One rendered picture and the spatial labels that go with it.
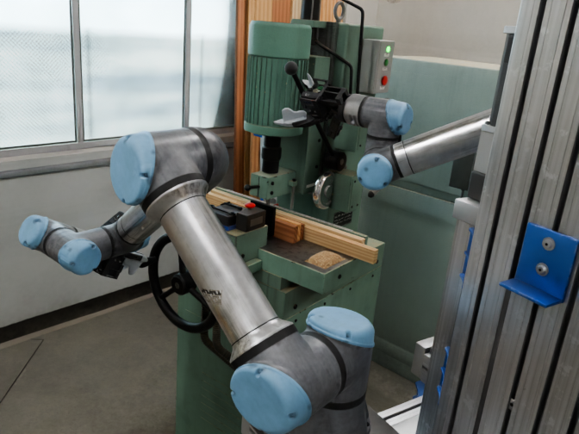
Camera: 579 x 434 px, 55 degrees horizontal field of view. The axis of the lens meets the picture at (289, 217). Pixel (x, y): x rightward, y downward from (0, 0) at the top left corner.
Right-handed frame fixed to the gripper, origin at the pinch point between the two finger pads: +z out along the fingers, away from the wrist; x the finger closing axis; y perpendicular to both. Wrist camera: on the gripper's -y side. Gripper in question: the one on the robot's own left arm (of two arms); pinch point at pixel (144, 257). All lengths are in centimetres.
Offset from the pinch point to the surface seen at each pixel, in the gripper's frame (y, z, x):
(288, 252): -17.5, 22.6, 27.0
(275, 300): -3.8, 25.9, 27.7
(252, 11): -123, 92, -101
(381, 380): 17, 144, 24
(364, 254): -26, 32, 44
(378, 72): -80, 34, 22
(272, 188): -33.1, 24.8, 10.8
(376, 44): -86, 29, 20
